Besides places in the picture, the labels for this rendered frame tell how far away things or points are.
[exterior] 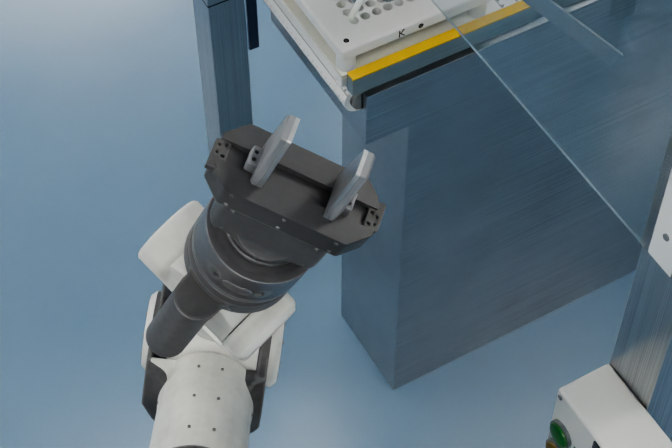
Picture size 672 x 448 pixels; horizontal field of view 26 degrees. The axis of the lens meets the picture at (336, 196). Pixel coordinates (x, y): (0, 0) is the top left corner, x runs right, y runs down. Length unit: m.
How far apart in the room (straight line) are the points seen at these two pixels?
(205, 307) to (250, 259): 0.07
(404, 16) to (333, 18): 0.10
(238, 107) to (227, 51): 0.13
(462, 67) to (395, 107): 0.11
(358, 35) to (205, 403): 0.77
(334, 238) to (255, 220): 0.06
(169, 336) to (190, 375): 0.23
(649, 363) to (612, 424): 0.07
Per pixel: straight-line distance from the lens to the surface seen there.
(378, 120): 2.03
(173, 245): 1.14
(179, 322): 1.09
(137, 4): 3.45
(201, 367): 1.36
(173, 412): 1.31
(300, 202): 0.98
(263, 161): 0.95
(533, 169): 2.45
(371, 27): 1.96
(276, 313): 1.13
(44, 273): 2.97
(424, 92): 2.04
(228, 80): 2.27
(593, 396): 1.40
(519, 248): 2.62
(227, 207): 0.99
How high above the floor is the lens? 2.38
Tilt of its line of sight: 52 degrees down
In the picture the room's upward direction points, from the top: straight up
